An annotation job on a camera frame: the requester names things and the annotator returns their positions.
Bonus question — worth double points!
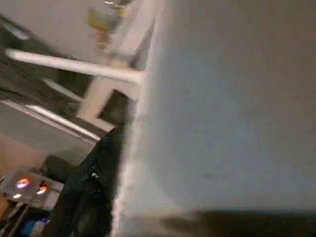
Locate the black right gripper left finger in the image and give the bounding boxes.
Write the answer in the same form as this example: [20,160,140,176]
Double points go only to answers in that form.
[48,127,127,237]

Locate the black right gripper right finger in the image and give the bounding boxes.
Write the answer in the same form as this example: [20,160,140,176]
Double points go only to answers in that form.
[159,209,316,237]

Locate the white plastic table top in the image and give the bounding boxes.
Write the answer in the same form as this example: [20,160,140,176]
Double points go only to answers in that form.
[110,0,316,237]

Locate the white plastic table leg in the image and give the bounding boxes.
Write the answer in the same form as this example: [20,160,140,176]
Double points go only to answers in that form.
[5,47,145,86]

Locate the black floor box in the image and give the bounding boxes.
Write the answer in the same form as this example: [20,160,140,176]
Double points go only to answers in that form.
[43,156,83,184]

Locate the black low media shelf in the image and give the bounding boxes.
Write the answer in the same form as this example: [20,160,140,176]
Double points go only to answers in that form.
[0,170,62,237]

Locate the grey curtain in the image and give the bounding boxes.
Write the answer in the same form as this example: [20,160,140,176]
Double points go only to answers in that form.
[0,14,87,106]

